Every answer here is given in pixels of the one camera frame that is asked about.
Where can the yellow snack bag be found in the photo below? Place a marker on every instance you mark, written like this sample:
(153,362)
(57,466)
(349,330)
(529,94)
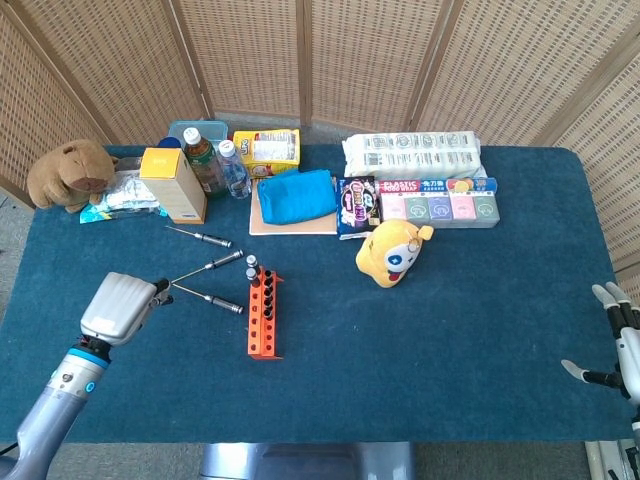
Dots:
(270,150)

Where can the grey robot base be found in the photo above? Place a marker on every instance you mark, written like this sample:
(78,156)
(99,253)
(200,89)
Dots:
(300,462)

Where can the blue plastic container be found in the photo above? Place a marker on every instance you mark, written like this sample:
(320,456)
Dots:
(215,131)

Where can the blue felt table cover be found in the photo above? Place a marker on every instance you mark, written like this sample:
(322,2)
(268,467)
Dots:
(400,350)

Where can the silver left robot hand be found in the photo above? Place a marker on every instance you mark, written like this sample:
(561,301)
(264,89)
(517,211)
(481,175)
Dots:
(117,307)

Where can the tall yellow carton box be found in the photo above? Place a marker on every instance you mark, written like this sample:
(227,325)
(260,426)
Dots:
(175,195)

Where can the blue round lid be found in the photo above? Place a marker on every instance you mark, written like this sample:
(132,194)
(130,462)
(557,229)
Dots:
(169,142)

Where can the wicker folding screen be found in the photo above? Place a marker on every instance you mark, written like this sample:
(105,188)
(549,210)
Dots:
(350,60)

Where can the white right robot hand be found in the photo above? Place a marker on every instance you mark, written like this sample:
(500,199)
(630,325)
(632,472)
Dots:
(630,360)

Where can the yellow plush toy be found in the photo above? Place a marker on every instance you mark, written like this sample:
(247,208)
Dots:
(385,250)

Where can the brown capybara plush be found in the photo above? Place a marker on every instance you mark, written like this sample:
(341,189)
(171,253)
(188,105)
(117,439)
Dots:
(65,175)

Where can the clear water bottle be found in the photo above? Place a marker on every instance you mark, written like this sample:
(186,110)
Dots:
(235,175)

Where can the plastic food wrap box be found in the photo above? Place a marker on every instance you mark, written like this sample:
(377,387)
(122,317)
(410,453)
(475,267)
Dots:
(400,186)

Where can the dark blue printed packet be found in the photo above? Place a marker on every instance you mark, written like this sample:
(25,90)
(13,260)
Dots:
(357,205)

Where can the green tea bottle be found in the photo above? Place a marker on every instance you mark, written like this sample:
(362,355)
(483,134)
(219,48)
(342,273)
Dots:
(205,165)

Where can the beige flat board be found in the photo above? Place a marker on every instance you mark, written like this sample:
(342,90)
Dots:
(295,229)

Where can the colourful plastic case set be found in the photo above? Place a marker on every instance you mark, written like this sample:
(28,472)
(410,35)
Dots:
(440,210)

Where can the silver foil wipes pack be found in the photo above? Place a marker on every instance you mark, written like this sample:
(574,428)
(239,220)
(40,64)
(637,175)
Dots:
(125,195)

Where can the white metal frame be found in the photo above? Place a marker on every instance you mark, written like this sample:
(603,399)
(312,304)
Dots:
(600,460)

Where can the blue folded cloth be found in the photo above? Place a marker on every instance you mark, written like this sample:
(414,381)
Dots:
(295,197)

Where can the orange tool rack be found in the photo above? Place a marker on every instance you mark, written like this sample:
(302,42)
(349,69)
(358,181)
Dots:
(255,340)

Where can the white paper roll pack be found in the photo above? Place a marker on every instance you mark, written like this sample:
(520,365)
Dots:
(410,155)

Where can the dark grey precision screwdriver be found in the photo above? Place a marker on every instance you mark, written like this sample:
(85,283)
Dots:
(215,241)

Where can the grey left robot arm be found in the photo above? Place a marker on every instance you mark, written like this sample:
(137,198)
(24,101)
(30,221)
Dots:
(50,415)

